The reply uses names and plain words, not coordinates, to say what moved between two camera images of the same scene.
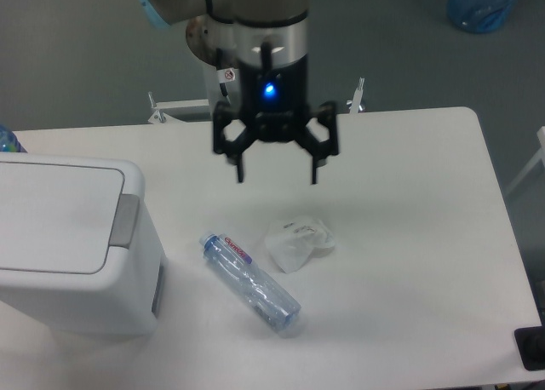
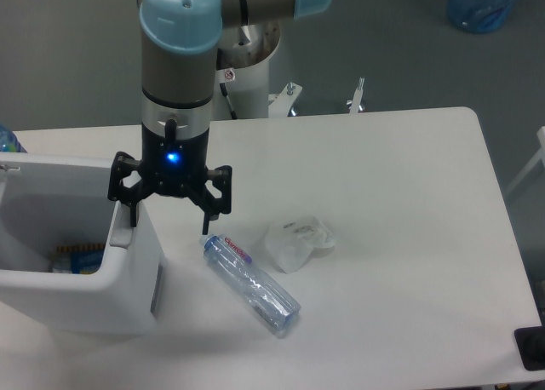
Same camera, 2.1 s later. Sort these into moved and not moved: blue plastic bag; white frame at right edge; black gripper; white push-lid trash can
Moved: black gripper
Not moved: white frame at right edge; blue plastic bag; white push-lid trash can
